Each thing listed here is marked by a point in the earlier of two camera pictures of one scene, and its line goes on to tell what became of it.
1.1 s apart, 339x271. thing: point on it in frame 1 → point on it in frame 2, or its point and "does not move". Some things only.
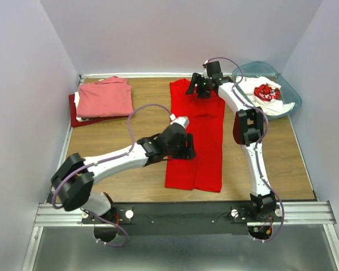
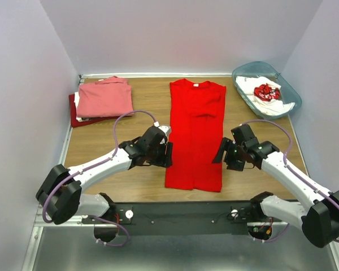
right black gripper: (196, 80) → (227, 144)
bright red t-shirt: (206, 117) does not move
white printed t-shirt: (264, 94) does not move
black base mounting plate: (183, 218) does not move
